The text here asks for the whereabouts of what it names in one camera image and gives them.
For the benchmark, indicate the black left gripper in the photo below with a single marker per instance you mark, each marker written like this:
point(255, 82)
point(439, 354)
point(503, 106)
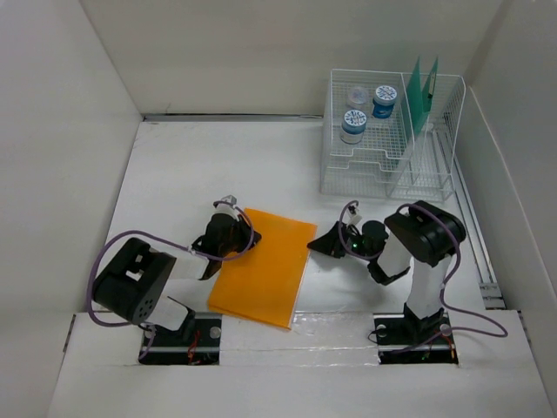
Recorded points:
point(244, 232)

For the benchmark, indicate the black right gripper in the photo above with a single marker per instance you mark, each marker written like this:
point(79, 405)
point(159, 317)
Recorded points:
point(331, 242)

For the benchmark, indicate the orange file folder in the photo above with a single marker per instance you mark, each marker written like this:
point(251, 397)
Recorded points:
point(263, 285)

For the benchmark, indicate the blue pin jar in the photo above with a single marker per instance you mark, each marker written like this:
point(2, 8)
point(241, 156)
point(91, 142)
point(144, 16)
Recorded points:
point(353, 126)
point(384, 100)

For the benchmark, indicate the clear paper clip jar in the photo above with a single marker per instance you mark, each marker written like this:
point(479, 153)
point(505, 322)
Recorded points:
point(357, 97)

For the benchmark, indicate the green clip file folder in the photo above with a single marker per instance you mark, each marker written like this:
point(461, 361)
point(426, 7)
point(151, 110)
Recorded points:
point(420, 95)

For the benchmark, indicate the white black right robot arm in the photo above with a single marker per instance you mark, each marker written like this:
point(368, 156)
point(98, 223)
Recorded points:
point(418, 238)

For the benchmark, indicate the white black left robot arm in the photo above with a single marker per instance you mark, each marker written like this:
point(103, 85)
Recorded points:
point(128, 277)

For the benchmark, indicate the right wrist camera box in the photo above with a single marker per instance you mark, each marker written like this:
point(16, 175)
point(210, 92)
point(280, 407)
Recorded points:
point(353, 215)

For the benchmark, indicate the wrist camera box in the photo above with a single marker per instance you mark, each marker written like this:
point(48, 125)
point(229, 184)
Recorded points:
point(226, 205)
point(353, 215)

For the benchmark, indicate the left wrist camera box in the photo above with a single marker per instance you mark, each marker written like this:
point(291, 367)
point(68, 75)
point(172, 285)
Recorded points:
point(226, 205)

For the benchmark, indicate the white wire desk organizer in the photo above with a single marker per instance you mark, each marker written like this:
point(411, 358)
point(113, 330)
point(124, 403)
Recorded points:
point(388, 160)

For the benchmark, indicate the front mounting rail with wires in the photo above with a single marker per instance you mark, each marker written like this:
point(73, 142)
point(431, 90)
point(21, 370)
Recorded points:
point(314, 340)

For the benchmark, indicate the metal rail at back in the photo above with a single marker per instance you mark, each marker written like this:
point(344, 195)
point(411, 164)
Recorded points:
point(226, 117)

